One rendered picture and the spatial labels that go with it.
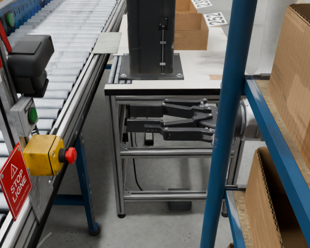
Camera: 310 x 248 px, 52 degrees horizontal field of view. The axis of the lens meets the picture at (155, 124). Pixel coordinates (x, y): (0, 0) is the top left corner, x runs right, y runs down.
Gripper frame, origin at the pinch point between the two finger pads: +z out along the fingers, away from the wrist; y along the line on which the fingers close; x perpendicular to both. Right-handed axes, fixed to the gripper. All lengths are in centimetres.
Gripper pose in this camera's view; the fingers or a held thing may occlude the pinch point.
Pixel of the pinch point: (143, 117)
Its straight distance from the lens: 67.7
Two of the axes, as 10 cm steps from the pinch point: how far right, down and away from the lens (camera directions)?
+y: -0.3, 5.7, -8.2
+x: 0.0, 8.2, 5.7
